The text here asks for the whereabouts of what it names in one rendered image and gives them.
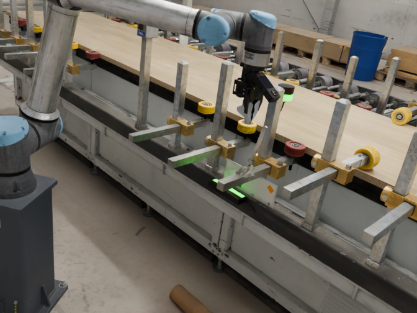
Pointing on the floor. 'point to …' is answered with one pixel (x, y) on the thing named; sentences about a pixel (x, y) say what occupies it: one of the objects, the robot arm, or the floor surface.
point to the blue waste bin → (367, 53)
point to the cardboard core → (187, 300)
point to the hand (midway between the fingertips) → (249, 122)
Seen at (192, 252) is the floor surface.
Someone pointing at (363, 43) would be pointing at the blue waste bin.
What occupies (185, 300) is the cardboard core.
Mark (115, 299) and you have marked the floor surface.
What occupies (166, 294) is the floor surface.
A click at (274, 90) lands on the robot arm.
